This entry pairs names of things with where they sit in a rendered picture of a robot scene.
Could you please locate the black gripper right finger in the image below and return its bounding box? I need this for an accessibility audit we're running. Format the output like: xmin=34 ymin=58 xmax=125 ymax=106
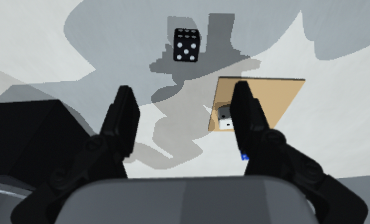
xmin=229 ymin=81 xmax=368 ymax=224

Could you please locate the grey die with black pips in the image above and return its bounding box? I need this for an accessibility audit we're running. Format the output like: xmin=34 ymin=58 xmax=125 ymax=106
xmin=218 ymin=107 xmax=234 ymax=130

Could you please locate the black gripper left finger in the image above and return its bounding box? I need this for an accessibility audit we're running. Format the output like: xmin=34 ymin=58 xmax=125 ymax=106
xmin=10 ymin=85 xmax=140 ymax=224

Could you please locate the tan flat mat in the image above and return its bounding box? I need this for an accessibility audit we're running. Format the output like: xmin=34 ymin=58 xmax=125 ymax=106
xmin=208 ymin=77 xmax=306 ymax=132

